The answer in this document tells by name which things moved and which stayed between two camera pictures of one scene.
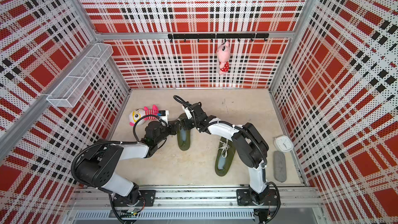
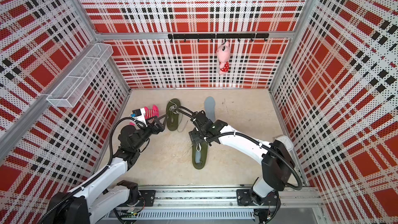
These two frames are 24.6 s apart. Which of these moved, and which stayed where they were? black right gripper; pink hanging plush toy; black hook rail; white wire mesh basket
Moved: black right gripper
Stayed: black hook rail; pink hanging plush toy; white wire mesh basket
